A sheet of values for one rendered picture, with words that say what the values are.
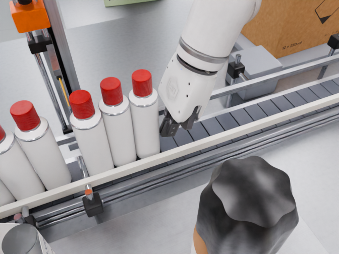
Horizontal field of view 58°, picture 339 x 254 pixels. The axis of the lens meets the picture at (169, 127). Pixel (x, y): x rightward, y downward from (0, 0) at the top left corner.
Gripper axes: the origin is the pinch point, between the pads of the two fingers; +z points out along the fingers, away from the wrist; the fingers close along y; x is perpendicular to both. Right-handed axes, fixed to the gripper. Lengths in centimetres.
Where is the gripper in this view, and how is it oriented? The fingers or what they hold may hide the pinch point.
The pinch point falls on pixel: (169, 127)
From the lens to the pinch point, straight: 61.0
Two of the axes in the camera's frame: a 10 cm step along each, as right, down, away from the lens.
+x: 8.7, -0.4, 5.0
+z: -3.1, 7.3, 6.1
